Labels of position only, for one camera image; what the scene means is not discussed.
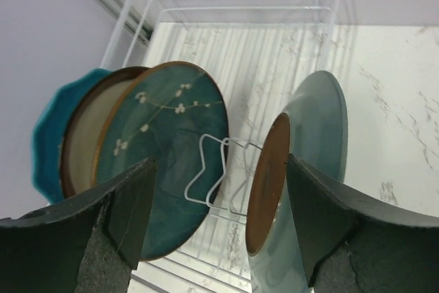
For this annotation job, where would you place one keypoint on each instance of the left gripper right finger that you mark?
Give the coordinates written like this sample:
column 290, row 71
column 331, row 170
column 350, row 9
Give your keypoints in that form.
column 352, row 242

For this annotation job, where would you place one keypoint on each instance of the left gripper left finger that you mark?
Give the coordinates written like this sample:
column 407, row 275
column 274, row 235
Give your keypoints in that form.
column 90, row 242

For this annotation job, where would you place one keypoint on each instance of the pale green ceramic plate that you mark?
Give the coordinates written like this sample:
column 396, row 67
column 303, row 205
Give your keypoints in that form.
column 313, row 127

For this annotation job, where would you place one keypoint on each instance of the brown rimmed beige plate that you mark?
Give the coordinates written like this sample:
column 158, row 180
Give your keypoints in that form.
column 84, row 127

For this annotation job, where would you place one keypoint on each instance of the blue scalloped plate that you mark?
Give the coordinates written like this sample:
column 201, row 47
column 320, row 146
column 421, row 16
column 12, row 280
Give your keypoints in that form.
column 49, row 129

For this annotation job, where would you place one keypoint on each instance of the dark teal floral plate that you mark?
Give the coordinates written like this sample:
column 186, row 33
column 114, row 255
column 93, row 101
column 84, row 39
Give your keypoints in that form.
column 175, row 114

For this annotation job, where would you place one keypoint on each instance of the white wire dish rack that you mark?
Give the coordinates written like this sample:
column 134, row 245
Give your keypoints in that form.
column 258, row 51

